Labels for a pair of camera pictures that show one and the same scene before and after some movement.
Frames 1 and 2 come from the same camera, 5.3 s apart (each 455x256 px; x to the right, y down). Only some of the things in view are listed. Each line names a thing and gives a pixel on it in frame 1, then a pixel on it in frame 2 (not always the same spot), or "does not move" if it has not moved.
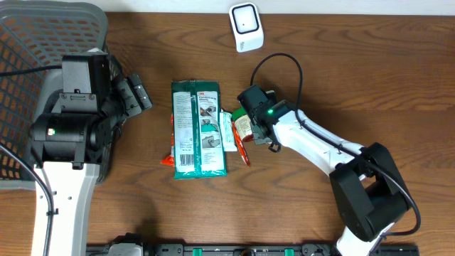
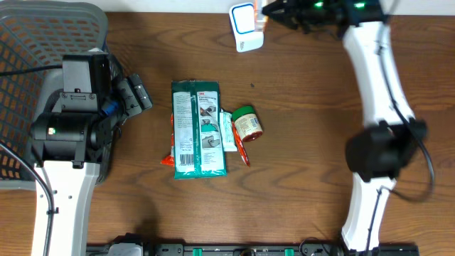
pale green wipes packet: (227, 131) does not move
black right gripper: (257, 139) -> (293, 18)
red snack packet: (170, 161) does not move
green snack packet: (196, 127) does not move
